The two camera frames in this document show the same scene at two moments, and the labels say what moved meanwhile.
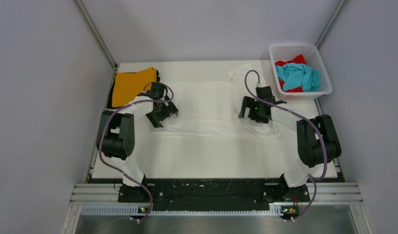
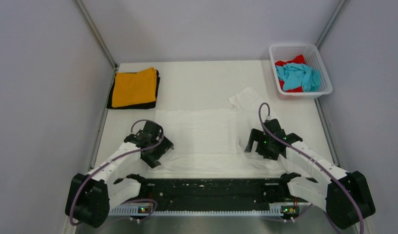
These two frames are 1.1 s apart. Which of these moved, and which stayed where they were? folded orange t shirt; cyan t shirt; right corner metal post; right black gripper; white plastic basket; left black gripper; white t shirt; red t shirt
Moved: white t shirt; left black gripper; right black gripper
Stayed: right corner metal post; cyan t shirt; folded orange t shirt; red t shirt; white plastic basket
